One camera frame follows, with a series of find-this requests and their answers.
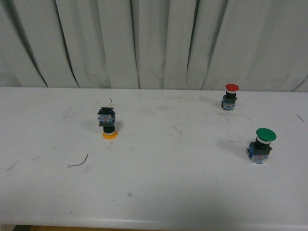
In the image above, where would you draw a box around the yellow push button switch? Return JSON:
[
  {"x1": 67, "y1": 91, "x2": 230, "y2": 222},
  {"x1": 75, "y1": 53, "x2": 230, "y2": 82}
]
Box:
[{"x1": 97, "y1": 107, "x2": 118, "y2": 140}]

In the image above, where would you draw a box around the white pleated curtain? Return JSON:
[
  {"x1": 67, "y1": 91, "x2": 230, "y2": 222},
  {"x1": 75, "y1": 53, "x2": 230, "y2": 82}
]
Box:
[{"x1": 0, "y1": 0, "x2": 308, "y2": 92}]

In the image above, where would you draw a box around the red push button switch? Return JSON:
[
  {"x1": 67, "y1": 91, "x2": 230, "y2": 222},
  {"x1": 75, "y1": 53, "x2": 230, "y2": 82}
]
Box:
[{"x1": 221, "y1": 83, "x2": 239, "y2": 111}]

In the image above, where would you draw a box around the long bent wire piece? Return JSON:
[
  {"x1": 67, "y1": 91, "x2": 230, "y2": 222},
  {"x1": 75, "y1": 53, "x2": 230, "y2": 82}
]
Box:
[{"x1": 68, "y1": 154, "x2": 89, "y2": 167}]

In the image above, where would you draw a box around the green push button switch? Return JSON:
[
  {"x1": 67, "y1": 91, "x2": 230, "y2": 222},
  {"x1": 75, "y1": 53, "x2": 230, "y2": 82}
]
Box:
[{"x1": 247, "y1": 128, "x2": 277, "y2": 164}]

